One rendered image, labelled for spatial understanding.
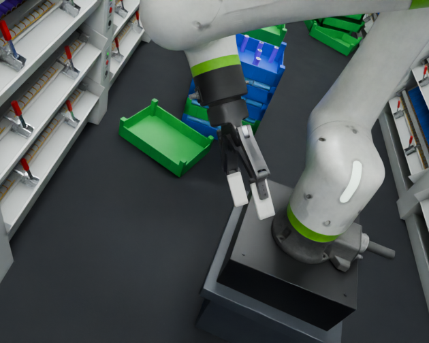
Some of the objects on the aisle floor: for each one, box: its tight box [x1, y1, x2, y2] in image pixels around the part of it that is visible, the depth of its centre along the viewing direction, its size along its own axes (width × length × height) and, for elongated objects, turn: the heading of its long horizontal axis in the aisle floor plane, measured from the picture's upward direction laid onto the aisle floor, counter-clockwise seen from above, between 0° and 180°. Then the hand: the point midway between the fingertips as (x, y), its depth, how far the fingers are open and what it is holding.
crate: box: [181, 113, 219, 140], centre depth 160 cm, size 30×20×8 cm
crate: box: [118, 99, 215, 178], centre depth 143 cm, size 30×20×8 cm
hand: (251, 205), depth 72 cm, fingers open, 13 cm apart
